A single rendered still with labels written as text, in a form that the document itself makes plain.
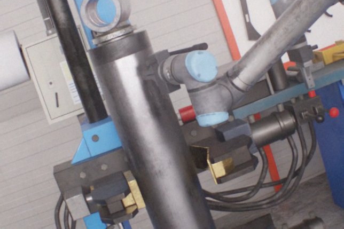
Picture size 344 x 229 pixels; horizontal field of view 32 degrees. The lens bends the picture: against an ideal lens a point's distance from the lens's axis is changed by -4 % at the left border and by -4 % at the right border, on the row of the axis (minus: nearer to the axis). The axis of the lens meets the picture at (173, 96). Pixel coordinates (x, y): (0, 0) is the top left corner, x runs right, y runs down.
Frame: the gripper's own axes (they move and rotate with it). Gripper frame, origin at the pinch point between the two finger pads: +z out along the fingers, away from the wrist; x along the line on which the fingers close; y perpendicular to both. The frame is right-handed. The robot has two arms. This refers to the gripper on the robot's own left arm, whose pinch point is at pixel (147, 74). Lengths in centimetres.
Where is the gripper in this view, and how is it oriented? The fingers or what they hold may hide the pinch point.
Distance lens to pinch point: 203.0
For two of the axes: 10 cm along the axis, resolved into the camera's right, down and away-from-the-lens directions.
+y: -7.9, 3.5, -4.9
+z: -5.1, 0.5, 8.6
